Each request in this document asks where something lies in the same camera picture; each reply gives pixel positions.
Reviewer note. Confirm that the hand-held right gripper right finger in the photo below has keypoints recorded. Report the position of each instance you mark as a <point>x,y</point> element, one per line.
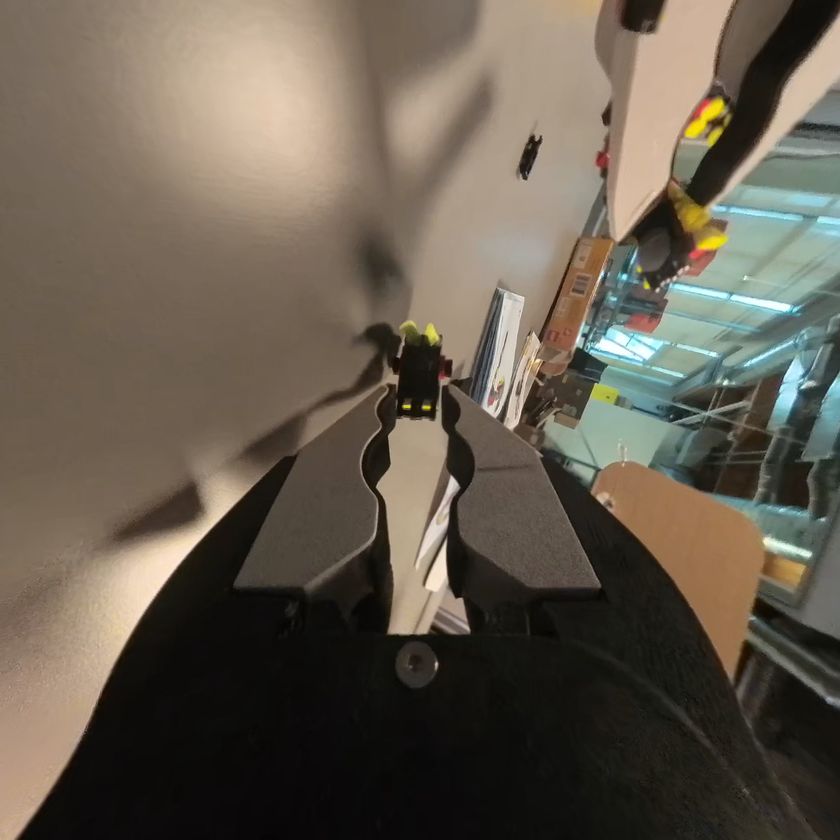
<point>525,525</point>

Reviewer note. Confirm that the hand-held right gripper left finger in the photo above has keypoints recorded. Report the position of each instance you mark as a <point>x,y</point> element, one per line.
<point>308,525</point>

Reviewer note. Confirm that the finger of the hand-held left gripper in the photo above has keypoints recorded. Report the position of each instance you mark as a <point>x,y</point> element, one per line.
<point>800,65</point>
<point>649,98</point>

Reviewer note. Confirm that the red yellow toy brick arm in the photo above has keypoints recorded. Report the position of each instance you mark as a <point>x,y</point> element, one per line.
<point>663,249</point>

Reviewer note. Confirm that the black toy brick green claws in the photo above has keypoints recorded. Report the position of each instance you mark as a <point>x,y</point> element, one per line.
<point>420,374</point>

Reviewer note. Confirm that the closed instruction booklet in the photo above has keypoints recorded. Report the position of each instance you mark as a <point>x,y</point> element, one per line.
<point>525,380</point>

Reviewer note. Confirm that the wooden book stand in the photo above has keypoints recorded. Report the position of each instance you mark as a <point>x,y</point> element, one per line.
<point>682,558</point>

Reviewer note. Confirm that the open instruction booklet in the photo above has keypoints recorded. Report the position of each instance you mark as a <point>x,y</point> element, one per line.
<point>495,341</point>

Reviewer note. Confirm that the open cardboard box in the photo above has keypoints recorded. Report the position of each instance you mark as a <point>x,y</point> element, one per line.
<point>581,282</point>

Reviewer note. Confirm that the red tool case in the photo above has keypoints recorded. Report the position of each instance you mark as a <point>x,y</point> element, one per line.
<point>644,321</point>

